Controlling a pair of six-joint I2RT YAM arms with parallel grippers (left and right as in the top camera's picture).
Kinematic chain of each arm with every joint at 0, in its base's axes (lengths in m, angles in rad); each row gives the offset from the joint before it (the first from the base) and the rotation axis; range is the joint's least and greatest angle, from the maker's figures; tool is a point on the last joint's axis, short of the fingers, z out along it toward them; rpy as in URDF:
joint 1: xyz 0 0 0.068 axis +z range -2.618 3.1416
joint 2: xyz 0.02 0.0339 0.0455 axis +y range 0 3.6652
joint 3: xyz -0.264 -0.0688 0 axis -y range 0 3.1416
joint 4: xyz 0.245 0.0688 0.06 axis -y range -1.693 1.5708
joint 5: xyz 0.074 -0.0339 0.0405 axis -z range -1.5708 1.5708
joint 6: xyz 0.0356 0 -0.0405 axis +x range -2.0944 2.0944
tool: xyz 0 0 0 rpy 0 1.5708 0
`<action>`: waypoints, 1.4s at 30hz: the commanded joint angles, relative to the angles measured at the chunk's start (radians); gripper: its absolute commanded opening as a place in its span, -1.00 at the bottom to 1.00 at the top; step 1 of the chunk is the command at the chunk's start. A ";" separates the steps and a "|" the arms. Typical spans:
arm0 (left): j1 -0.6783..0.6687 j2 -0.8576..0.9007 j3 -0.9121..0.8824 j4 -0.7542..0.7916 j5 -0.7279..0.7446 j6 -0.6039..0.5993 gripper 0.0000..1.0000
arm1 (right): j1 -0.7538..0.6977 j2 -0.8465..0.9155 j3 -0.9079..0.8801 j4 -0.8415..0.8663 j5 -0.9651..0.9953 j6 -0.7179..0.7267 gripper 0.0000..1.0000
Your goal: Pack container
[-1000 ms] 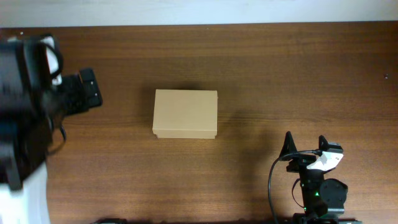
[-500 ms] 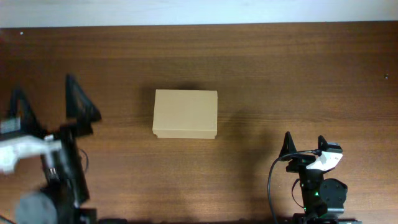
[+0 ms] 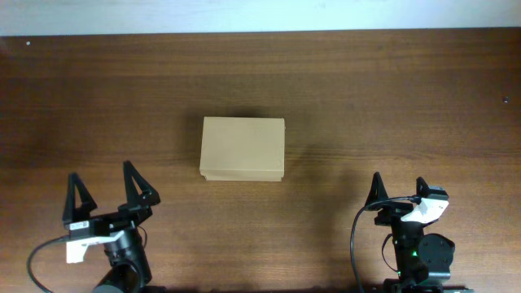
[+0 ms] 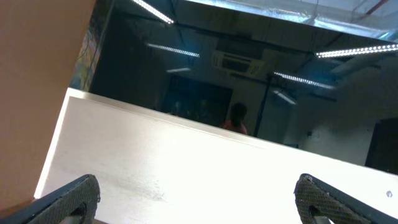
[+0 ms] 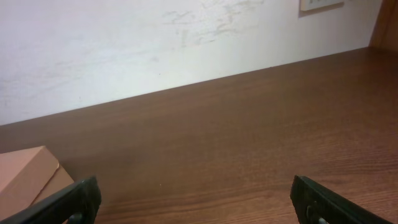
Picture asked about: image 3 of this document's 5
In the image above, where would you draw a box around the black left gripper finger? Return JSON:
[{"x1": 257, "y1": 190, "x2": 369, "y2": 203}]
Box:
[
  {"x1": 62, "y1": 173, "x2": 98, "y2": 223},
  {"x1": 118, "y1": 160, "x2": 160, "y2": 212}
]

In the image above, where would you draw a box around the brown cardboard box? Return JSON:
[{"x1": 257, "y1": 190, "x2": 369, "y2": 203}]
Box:
[{"x1": 199, "y1": 116, "x2": 286, "y2": 181}]

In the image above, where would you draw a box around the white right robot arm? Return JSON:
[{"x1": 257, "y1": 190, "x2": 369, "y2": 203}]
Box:
[{"x1": 362, "y1": 173, "x2": 471, "y2": 293}]

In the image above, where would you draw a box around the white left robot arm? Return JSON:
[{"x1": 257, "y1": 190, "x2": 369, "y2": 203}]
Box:
[{"x1": 62, "y1": 160, "x2": 160, "y2": 292}]

